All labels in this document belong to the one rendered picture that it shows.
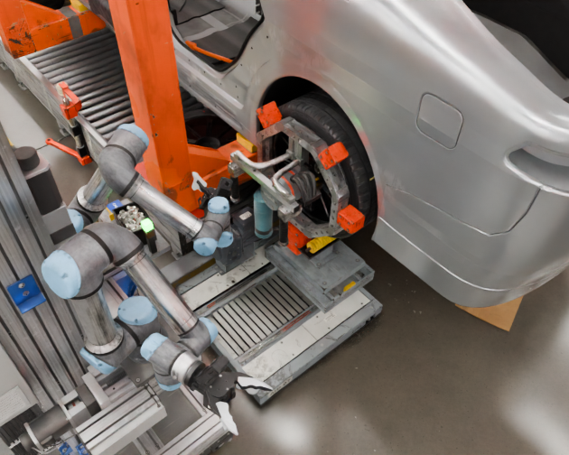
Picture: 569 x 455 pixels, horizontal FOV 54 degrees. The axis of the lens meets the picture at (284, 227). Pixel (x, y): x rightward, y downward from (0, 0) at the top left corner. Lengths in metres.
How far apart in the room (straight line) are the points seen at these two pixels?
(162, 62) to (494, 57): 1.23
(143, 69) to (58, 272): 1.05
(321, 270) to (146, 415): 1.32
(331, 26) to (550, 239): 1.02
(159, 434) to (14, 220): 1.29
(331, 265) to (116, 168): 1.48
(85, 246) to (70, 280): 0.09
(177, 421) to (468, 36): 1.87
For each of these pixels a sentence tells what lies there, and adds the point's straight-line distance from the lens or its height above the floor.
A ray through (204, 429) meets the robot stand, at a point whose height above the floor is 0.23.
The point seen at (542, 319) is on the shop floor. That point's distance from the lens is 3.38.
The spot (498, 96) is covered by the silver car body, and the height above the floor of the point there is 1.63.
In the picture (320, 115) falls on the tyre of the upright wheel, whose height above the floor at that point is 1.18.
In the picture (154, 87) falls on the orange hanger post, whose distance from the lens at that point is 2.35.
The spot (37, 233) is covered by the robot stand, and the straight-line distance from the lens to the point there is 1.67.
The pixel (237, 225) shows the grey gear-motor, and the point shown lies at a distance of 2.95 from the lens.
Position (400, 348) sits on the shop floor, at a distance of 3.03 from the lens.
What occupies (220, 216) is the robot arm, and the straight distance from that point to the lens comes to 1.99.
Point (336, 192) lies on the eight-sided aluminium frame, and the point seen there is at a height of 0.98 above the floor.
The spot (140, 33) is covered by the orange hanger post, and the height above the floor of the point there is 1.51.
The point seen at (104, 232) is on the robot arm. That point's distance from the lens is 1.53.
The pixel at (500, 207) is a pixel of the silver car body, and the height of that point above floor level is 1.30.
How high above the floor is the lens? 2.55
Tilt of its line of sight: 47 degrees down
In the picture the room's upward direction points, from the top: 1 degrees clockwise
